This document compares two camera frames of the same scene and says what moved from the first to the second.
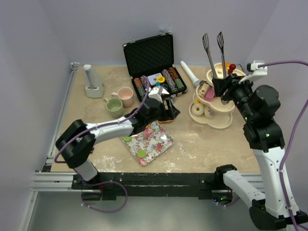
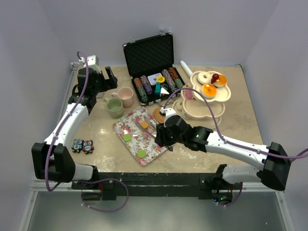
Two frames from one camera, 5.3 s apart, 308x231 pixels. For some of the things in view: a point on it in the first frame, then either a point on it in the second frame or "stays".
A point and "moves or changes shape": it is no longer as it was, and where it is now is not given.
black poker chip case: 153,57 stays
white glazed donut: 197,109 to 176,105
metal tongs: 220,44 to 152,134
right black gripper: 234,83 to 161,139
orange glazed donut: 227,64 moves or changes shape
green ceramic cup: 114,106 stays
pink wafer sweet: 209,94 to 188,95
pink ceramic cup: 126,95 stays
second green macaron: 141,153 stays
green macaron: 127,138 stays
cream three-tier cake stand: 207,108 moves or changes shape
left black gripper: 170,113 to 109,83
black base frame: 141,186 stays
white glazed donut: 219,70 to 202,80
